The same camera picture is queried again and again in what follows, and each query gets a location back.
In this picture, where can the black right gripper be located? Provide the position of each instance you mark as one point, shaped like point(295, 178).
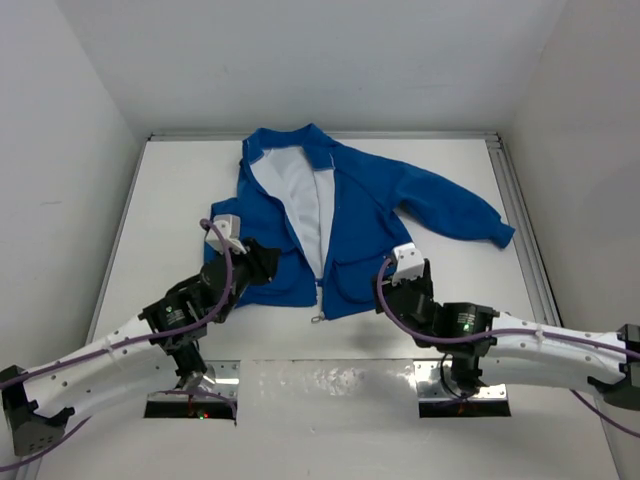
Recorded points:
point(422, 283)

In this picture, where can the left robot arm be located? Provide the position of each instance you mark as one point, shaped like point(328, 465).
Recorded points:
point(154, 351)

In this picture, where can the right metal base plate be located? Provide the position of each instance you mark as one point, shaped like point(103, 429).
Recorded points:
point(434, 383)

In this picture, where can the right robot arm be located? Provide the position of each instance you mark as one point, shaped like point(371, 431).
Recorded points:
point(488, 347)

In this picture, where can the metal base plate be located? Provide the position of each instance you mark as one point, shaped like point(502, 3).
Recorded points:
point(434, 383)
point(220, 378)

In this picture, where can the silver zipper pull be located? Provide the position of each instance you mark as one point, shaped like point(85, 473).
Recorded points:
point(318, 318)

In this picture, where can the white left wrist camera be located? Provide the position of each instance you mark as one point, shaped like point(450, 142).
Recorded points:
point(223, 232)

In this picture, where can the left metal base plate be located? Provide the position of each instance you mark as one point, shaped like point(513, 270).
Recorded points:
point(220, 378)

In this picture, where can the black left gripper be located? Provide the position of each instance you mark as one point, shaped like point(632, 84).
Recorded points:
point(260, 259)

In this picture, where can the blue zip jacket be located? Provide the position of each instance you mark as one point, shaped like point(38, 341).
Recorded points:
point(330, 209)

